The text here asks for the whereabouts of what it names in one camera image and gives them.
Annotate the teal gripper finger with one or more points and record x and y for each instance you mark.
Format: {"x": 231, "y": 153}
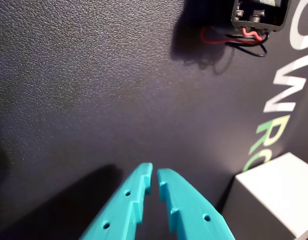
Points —
{"x": 118, "y": 210}
{"x": 191, "y": 212}

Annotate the white open cardboard box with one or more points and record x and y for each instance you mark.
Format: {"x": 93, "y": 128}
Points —
{"x": 274, "y": 195}

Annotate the dark mat with WOWRO print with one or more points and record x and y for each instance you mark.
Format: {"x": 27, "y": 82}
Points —
{"x": 93, "y": 75}

